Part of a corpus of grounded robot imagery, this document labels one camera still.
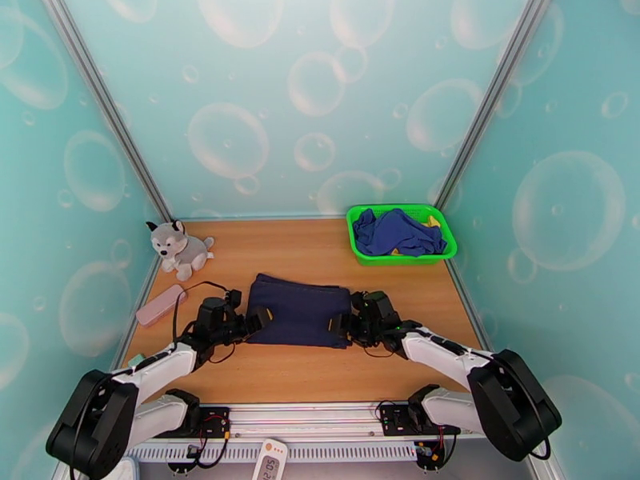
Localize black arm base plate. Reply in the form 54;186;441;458
378;404;461;437
197;406;231;440

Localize dark blue denim trousers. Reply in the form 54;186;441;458
246;273;352;350

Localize red and black power cable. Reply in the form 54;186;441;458
414;423;459;473
167;415;234;476

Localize white digital timer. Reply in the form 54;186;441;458
251;438;289;480

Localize pink case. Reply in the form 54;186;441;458
135;284;189;328

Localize aluminium corner post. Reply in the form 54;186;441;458
39;0;174;222
434;0;554;210

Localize crumpled blue garment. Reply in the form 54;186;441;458
352;208;447;258

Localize green plastic basket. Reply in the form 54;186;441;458
346;203;458;267

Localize aluminium frame rail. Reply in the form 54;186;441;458
132;399;501;445

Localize grey husky plush toy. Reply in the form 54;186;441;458
146;219;215;282

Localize white slotted cable duct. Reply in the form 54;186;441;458
127;441;426;465

